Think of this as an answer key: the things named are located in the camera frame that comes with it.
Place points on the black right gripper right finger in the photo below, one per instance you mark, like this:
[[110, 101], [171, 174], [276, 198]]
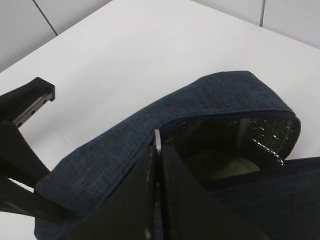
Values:
[[190, 213]]

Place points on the dark blue lunch bag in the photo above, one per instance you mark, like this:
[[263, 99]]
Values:
[[222, 115]]

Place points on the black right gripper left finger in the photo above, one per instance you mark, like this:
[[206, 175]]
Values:
[[129, 212]]

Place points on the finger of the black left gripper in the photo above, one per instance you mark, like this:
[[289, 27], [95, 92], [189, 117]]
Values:
[[19, 162]]

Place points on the green lid glass container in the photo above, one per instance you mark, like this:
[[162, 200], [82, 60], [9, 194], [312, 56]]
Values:
[[212, 168]]

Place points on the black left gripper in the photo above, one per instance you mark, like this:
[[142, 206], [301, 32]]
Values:
[[18, 105]]

